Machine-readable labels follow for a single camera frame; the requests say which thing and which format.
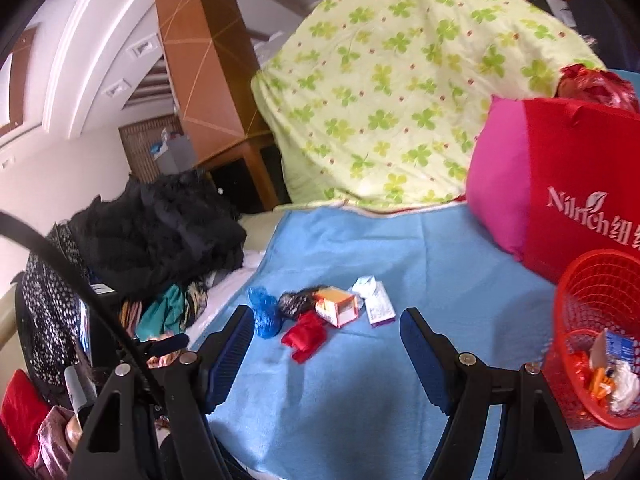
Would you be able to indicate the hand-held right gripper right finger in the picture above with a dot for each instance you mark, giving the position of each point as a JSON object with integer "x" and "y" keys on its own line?
{"x": 425, "y": 355}

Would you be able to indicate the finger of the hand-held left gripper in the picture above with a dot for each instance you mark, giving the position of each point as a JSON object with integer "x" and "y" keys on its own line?
{"x": 167, "y": 343}

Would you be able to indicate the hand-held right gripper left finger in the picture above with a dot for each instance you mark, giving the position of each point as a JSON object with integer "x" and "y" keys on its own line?
{"x": 227, "y": 355}

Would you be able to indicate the blue plastic bag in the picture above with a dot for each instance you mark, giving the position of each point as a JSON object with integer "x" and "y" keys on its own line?
{"x": 265, "y": 312}

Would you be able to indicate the orange medicine box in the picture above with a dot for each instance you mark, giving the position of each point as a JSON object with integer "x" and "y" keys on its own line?
{"x": 336, "y": 307}

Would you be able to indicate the red mesh basket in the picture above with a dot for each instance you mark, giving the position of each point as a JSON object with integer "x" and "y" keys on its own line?
{"x": 595, "y": 310}

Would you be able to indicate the teal cloth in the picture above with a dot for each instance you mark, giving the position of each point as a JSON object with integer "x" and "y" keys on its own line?
{"x": 162, "y": 312}

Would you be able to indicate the black polka-dot cloth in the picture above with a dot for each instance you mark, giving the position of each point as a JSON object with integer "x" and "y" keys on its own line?
{"x": 47, "y": 310}

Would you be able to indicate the white medicine box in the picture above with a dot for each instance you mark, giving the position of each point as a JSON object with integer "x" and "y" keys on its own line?
{"x": 380, "y": 306}

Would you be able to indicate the red crumpled wrapper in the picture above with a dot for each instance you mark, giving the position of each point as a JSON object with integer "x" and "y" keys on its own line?
{"x": 302, "y": 336}

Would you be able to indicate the black plastic bag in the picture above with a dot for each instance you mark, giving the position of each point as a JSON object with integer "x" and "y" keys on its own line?
{"x": 296, "y": 302}

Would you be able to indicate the light blue blanket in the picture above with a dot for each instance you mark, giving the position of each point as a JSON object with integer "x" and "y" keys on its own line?
{"x": 350, "y": 400}

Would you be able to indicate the white crumpled tissue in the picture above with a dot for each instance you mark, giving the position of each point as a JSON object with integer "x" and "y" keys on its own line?
{"x": 363, "y": 285}

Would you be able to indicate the black clothes pile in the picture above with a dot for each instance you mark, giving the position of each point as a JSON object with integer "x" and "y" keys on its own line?
{"x": 155, "y": 230}

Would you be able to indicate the red cloth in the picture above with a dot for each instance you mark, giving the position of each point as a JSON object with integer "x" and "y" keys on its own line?
{"x": 20, "y": 415}

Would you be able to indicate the pink cloth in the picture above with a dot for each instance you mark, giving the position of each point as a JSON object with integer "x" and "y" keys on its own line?
{"x": 55, "y": 442}

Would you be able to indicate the orange wrapper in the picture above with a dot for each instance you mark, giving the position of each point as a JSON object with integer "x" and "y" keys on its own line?
{"x": 600, "y": 385}

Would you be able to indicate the brown wicker screen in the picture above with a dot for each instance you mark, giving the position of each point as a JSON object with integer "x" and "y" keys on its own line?
{"x": 145, "y": 150}

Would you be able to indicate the pink pillow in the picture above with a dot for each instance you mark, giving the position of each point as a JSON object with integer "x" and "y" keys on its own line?
{"x": 497, "y": 180}

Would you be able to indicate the grey box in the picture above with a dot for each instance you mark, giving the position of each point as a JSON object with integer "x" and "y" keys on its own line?
{"x": 175, "y": 152}

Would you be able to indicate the white blue packet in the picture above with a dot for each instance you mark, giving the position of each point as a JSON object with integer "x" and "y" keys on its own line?
{"x": 617, "y": 347}

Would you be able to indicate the white crumpled paper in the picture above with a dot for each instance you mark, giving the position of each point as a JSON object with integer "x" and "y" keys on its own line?
{"x": 625, "y": 385}

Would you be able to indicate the red paper bag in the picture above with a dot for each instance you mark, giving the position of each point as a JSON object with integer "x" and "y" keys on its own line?
{"x": 580, "y": 185}

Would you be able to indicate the green clover quilt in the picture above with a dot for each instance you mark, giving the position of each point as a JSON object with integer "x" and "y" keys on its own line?
{"x": 390, "y": 85}

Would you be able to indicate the brown wooden column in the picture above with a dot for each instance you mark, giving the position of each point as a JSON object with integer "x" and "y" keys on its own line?
{"x": 200, "y": 60}

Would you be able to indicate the red plastic bag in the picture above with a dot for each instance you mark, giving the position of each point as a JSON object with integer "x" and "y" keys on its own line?
{"x": 595, "y": 85}

